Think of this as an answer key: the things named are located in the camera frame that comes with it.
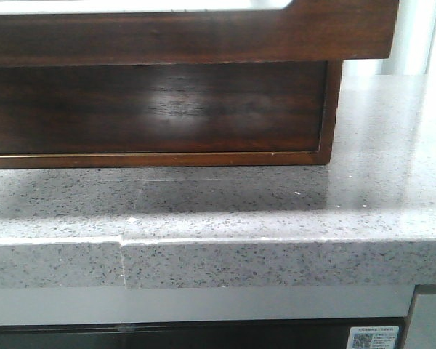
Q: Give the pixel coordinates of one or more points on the grey pleated curtain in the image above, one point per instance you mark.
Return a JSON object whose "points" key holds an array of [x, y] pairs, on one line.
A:
{"points": [[412, 46]]}

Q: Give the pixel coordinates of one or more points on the dark wooden drawer cabinet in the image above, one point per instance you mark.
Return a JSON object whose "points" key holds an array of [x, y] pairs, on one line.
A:
{"points": [[328, 109]]}

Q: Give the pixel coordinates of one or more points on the white QR code sticker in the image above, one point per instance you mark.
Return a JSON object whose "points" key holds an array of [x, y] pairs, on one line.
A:
{"points": [[373, 337]]}

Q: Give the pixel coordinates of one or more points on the white plastic tray on cabinet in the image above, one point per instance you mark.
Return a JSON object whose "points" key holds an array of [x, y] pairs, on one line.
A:
{"points": [[129, 6]]}

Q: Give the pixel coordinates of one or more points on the built-in oven under counter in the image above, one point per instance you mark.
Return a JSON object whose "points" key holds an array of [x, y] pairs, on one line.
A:
{"points": [[249, 317]]}

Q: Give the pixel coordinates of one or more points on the dark lower drawer front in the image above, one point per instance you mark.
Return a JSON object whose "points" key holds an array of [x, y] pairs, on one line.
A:
{"points": [[156, 109]]}

